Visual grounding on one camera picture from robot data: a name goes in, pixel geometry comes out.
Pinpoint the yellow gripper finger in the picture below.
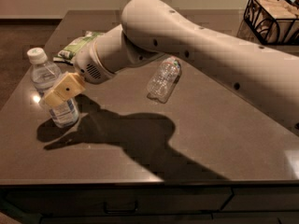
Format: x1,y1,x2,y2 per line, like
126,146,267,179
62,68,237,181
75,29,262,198
44,90,64,107

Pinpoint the blue label water bottle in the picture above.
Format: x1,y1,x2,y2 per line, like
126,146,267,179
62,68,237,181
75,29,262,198
26,47,79,129

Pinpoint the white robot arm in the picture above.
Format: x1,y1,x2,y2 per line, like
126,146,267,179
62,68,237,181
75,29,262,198
44,0,299,133

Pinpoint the clear empty plastic bottle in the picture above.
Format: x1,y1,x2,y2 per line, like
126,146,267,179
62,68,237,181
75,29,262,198
147,57,182,104

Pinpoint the green chip bag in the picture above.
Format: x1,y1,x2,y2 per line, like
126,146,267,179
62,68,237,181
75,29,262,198
53,31,103,64

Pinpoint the dark cabinet drawer front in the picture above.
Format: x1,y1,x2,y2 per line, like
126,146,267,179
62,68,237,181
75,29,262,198
6,188,232,217

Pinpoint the dark drawer handle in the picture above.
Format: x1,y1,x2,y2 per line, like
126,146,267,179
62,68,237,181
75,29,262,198
103,201,138,215

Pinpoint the black wire basket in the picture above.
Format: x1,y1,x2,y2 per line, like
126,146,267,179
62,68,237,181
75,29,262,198
243,0,299,46

